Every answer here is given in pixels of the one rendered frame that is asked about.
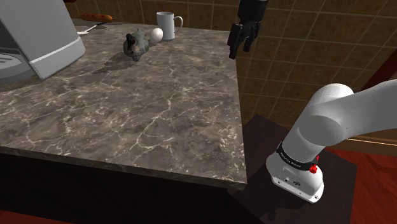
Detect white egg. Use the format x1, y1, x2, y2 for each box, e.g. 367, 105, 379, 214
149, 27, 164, 44

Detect grey kitchen appliance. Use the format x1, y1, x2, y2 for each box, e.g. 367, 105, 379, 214
0, 0, 87, 87

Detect orange hot dog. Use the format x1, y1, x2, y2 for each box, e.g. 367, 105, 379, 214
78, 12, 115, 24

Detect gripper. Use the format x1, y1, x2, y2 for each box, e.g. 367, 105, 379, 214
226, 0, 269, 60

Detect grey-green hen figure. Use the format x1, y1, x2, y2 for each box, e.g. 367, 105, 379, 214
123, 28, 151, 62

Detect white mug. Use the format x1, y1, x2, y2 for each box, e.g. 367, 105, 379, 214
156, 11, 184, 41

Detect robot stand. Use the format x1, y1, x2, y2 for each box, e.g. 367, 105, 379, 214
228, 114, 358, 224

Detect white spatula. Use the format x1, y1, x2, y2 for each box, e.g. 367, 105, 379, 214
76, 22, 108, 35

